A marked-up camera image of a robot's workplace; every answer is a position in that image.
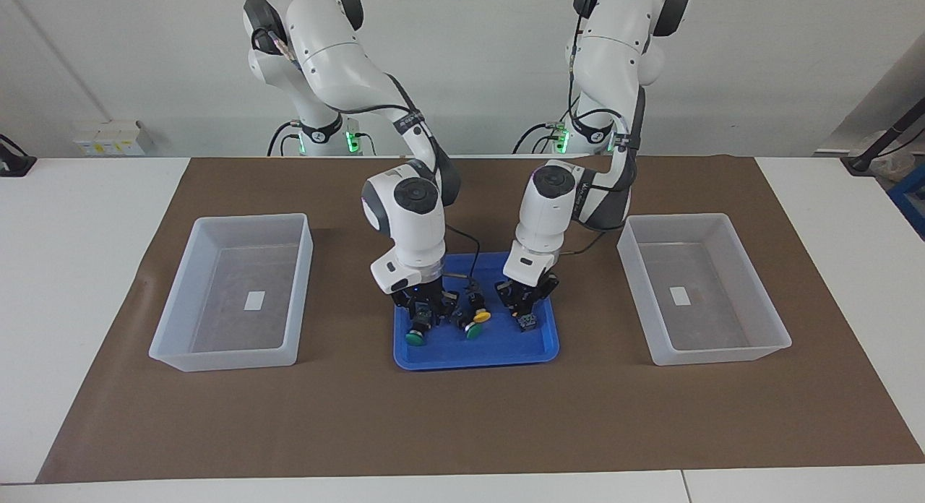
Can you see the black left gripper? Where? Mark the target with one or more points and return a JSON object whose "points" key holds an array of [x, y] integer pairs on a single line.
{"points": [[529, 290]]}

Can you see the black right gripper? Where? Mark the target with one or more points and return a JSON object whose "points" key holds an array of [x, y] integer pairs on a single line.
{"points": [[419, 295]]}

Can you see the yellow push button switch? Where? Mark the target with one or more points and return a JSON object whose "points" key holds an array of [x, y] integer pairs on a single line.
{"points": [[482, 316], [527, 321]]}

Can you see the green push button switch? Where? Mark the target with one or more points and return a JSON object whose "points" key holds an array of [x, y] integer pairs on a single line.
{"points": [[415, 337], [473, 332]]}

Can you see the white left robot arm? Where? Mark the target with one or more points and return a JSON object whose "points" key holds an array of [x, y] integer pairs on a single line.
{"points": [[549, 207]]}

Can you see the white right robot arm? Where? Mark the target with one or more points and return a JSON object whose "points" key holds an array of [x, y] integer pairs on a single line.
{"points": [[412, 214]]}

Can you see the blue plastic tray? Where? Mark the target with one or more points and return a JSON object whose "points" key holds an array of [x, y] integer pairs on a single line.
{"points": [[470, 351]]}

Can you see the brown table mat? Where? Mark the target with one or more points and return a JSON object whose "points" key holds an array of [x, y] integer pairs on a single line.
{"points": [[462, 416]]}

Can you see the white paper label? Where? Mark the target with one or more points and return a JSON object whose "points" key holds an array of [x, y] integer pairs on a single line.
{"points": [[255, 301], [678, 295]]}

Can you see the translucent white plastic box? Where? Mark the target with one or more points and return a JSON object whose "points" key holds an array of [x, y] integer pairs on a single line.
{"points": [[723, 322], [217, 329]]}

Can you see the black stand pole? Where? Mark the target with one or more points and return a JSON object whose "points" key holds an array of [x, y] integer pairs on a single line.
{"points": [[878, 145]]}

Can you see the crumpled clear plastic bag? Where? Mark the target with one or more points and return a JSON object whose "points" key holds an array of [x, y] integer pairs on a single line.
{"points": [[896, 167]]}

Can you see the black clamp base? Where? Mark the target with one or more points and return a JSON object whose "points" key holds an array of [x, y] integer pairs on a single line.
{"points": [[14, 163]]}

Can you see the white wall power strip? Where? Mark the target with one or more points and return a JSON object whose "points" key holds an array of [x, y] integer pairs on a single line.
{"points": [[108, 138]]}

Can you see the blue metal frame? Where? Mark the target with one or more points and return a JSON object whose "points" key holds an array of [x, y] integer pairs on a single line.
{"points": [[912, 199]]}

